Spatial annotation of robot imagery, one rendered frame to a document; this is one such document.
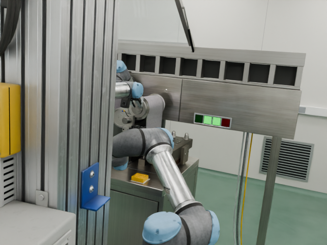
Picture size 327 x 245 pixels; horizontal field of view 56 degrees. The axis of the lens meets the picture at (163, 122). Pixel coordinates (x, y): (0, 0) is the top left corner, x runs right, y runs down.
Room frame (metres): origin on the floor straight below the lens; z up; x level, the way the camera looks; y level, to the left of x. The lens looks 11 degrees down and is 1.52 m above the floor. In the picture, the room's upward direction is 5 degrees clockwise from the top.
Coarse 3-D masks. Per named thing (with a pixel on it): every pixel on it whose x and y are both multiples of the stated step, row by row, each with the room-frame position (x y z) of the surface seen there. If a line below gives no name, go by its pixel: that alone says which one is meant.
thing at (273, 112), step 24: (144, 96) 2.20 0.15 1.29; (168, 96) 2.13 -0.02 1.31; (192, 96) 2.07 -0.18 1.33; (216, 96) 2.01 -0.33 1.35; (240, 96) 1.95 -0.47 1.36; (264, 96) 1.90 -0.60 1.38; (288, 96) 1.85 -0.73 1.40; (192, 120) 2.06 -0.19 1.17; (240, 120) 1.95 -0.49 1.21; (264, 120) 1.89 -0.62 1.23; (288, 120) 1.84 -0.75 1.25
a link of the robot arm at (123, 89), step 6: (120, 84) 1.39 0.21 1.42; (126, 84) 1.42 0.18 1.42; (132, 84) 1.45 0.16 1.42; (138, 84) 1.45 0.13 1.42; (120, 90) 1.37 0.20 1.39; (126, 90) 1.40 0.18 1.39; (132, 90) 1.43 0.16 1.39; (138, 90) 1.45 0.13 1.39; (120, 96) 1.38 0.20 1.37; (126, 96) 1.42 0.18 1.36; (132, 96) 1.45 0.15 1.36; (138, 96) 1.45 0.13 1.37
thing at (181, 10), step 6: (180, 0) 1.82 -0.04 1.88; (180, 6) 1.84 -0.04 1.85; (180, 12) 1.88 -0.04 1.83; (186, 18) 1.90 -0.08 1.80; (186, 24) 1.95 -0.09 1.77; (186, 30) 1.99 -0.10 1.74; (186, 36) 2.04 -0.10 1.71; (126, 42) 2.30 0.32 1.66; (132, 42) 2.28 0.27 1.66; (138, 42) 2.26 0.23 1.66; (144, 42) 2.25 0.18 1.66; (150, 42) 2.23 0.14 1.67; (192, 42) 2.03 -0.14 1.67; (192, 48) 2.06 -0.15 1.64
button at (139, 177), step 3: (135, 174) 1.60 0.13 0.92; (138, 174) 1.60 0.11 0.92; (141, 174) 1.60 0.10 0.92; (132, 177) 1.56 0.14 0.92; (135, 177) 1.55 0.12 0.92; (138, 177) 1.55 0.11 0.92; (141, 177) 1.55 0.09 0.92; (144, 177) 1.56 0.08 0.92; (147, 177) 1.59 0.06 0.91; (135, 180) 1.55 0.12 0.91; (138, 180) 1.54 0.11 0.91; (141, 180) 1.54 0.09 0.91; (144, 180) 1.55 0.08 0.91
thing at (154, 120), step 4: (160, 112) 2.03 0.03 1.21; (148, 116) 1.86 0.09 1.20; (152, 116) 1.91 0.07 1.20; (156, 116) 1.97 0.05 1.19; (160, 116) 2.03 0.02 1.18; (148, 120) 1.86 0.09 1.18; (152, 120) 1.92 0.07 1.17; (156, 120) 1.97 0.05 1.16; (160, 120) 2.04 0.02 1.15; (148, 124) 1.87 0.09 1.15; (152, 124) 1.92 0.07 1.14; (156, 124) 1.98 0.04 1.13; (160, 124) 2.04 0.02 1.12
